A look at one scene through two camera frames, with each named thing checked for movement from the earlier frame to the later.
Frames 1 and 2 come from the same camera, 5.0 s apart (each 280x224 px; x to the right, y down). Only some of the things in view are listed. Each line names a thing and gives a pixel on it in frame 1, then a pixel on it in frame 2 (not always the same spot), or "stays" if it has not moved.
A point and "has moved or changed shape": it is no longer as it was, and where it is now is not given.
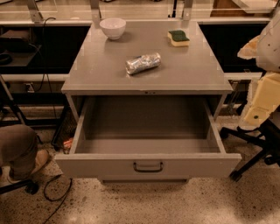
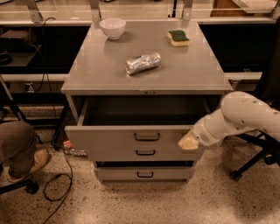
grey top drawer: (149, 136) has moved or changed shape
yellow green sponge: (178, 38) stays
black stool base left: (30, 186) stays
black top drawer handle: (149, 171) -> (147, 140)
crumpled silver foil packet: (143, 62) stays
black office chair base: (268, 134) stays
